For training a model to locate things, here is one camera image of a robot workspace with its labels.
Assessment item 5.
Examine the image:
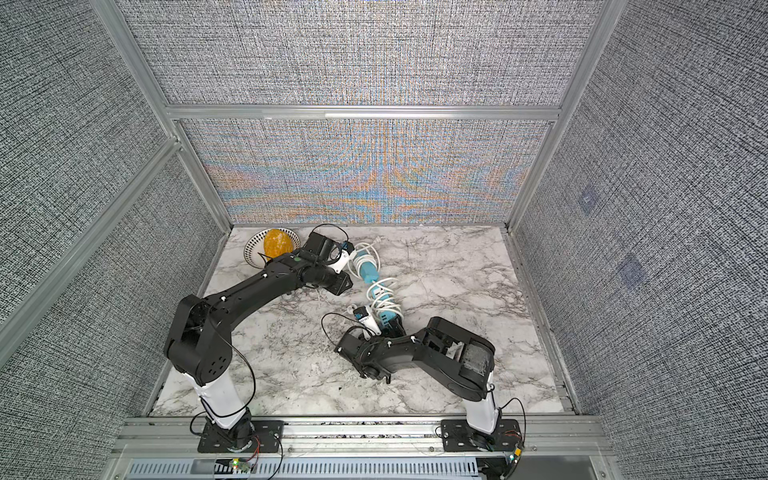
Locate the white cord of wall strip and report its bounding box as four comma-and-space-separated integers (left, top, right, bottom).
365, 275, 404, 322

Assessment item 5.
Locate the white power strip cord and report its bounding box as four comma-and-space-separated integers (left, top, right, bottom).
349, 239, 383, 280

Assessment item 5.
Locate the teal power strip with sockets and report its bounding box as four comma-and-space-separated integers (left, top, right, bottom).
352, 246, 380, 284

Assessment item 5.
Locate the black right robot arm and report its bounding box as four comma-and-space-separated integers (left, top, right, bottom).
335, 316, 501, 451

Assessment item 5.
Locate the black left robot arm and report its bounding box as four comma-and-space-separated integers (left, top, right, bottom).
164, 231, 354, 451

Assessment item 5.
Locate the orange bread in bowl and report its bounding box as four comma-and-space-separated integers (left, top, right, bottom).
263, 229, 294, 259

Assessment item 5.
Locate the white patterned bowl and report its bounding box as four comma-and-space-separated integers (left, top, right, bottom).
243, 228, 300, 269

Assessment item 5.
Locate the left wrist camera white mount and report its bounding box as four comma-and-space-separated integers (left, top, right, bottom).
328, 241, 355, 273

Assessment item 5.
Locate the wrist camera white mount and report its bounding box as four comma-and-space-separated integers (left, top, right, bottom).
328, 241, 355, 273
352, 306, 381, 338

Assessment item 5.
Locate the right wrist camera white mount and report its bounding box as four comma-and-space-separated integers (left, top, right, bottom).
352, 306, 381, 338

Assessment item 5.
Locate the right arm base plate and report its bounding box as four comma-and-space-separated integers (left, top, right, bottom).
439, 419, 523, 452

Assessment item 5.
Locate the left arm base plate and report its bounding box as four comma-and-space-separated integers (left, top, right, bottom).
197, 420, 285, 454

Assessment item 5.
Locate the aluminium front rail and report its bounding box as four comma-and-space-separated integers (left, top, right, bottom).
110, 413, 615, 458

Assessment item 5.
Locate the white slotted cable duct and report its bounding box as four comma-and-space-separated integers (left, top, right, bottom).
125, 457, 481, 479

